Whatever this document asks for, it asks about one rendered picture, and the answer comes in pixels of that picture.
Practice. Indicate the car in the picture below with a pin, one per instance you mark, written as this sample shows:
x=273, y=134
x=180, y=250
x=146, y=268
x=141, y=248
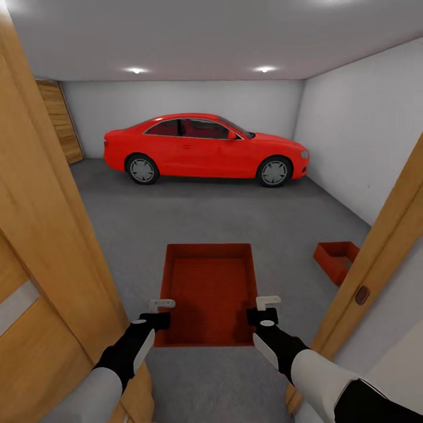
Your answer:
x=203, y=145

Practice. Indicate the storage box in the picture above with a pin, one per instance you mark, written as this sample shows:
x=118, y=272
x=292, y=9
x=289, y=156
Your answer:
x=213, y=286
x=325, y=253

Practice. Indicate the garage door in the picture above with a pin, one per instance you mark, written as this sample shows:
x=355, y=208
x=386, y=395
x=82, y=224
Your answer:
x=62, y=124

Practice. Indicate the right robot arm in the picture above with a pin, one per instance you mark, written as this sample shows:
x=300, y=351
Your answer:
x=337, y=395

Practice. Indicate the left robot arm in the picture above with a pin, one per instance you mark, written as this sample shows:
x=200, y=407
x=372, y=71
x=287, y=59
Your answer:
x=96, y=397

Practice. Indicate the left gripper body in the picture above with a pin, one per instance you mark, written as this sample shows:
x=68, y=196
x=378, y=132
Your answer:
x=162, y=319

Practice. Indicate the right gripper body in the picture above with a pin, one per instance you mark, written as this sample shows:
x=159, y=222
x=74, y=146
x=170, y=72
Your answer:
x=254, y=314

